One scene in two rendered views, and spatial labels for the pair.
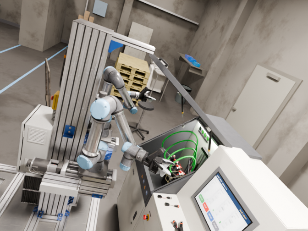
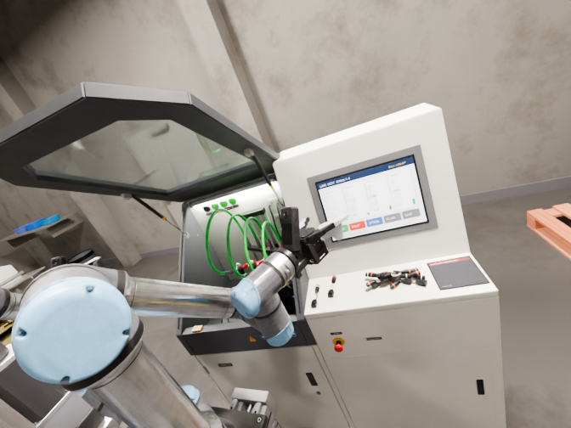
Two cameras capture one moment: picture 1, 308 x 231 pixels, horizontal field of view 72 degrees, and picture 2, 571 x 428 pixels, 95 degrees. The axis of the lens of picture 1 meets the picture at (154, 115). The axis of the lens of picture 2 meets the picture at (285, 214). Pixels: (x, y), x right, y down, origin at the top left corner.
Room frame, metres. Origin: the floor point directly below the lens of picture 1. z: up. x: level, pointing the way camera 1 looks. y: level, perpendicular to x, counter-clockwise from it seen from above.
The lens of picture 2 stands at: (0.73, 0.34, 1.79)
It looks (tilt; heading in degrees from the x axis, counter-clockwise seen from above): 22 degrees down; 313
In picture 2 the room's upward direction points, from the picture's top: 22 degrees counter-clockwise
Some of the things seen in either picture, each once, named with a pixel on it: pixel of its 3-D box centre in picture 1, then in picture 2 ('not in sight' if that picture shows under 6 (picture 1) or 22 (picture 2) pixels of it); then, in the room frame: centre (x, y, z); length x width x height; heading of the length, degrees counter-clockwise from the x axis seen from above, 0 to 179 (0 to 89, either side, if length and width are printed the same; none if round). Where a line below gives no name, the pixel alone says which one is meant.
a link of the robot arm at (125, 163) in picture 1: (127, 160); (268, 318); (1.17, 0.05, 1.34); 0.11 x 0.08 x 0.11; 170
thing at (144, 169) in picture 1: (143, 172); (243, 335); (1.70, -0.11, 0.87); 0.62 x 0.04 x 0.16; 23
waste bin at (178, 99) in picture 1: (182, 94); (88, 267); (7.04, -0.64, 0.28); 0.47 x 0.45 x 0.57; 16
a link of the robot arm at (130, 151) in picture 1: (130, 150); (257, 290); (1.15, 0.06, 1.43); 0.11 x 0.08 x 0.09; 80
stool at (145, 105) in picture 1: (140, 118); not in sight; (3.94, 0.23, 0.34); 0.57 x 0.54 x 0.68; 101
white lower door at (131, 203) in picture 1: (129, 201); (274, 391); (1.70, -0.10, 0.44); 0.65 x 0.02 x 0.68; 23
